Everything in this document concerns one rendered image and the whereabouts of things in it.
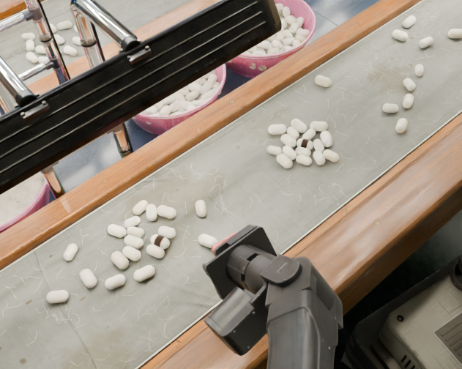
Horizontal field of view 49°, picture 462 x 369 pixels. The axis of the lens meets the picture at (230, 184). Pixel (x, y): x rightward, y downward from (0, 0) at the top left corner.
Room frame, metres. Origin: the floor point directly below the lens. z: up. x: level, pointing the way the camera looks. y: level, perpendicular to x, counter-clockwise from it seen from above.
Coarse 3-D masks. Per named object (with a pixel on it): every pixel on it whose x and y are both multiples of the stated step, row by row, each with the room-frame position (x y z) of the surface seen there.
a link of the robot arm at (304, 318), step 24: (312, 264) 0.26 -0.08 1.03; (288, 288) 0.23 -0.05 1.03; (312, 288) 0.22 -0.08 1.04; (288, 312) 0.20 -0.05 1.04; (312, 312) 0.19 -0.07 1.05; (336, 312) 0.21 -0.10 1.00; (288, 336) 0.17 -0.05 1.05; (312, 336) 0.17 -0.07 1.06; (336, 336) 0.18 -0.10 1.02; (288, 360) 0.14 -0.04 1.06; (312, 360) 0.14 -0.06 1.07
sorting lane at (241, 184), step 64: (448, 0) 1.11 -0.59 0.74; (384, 64) 0.89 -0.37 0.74; (448, 64) 0.88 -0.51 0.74; (256, 128) 0.72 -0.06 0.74; (384, 128) 0.70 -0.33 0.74; (128, 192) 0.58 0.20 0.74; (192, 192) 0.57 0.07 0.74; (256, 192) 0.56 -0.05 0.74; (320, 192) 0.55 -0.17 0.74; (192, 256) 0.43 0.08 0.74; (0, 320) 0.34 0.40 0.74; (64, 320) 0.33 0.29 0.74; (128, 320) 0.32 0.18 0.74; (192, 320) 0.32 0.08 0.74
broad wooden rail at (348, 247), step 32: (448, 128) 0.67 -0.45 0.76; (416, 160) 0.59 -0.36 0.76; (448, 160) 0.58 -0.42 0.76; (384, 192) 0.52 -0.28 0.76; (416, 192) 0.52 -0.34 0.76; (448, 192) 0.51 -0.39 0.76; (352, 224) 0.46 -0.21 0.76; (384, 224) 0.46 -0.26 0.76; (416, 224) 0.45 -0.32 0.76; (288, 256) 0.41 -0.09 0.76; (320, 256) 0.40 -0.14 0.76; (352, 256) 0.40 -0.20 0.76; (384, 256) 0.41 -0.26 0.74; (352, 288) 0.36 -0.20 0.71; (160, 352) 0.27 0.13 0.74; (192, 352) 0.26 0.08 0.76; (224, 352) 0.25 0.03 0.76; (256, 352) 0.25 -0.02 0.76
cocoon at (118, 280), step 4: (116, 276) 0.40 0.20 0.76; (120, 276) 0.40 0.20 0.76; (108, 280) 0.39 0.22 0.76; (112, 280) 0.39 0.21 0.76; (116, 280) 0.39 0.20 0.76; (120, 280) 0.39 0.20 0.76; (124, 280) 0.39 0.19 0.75; (108, 284) 0.38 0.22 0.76; (112, 284) 0.38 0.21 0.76; (116, 284) 0.38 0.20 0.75; (120, 284) 0.38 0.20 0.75; (108, 288) 0.38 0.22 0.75; (112, 288) 0.38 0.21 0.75
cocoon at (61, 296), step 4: (52, 292) 0.37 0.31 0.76; (56, 292) 0.37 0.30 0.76; (60, 292) 0.37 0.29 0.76; (64, 292) 0.37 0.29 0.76; (48, 296) 0.37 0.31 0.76; (52, 296) 0.37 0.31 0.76; (56, 296) 0.37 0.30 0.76; (60, 296) 0.37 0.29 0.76; (64, 296) 0.37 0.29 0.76; (68, 296) 0.37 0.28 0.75; (48, 300) 0.36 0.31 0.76; (52, 300) 0.36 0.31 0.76; (56, 300) 0.36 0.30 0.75; (60, 300) 0.36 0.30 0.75; (64, 300) 0.36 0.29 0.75
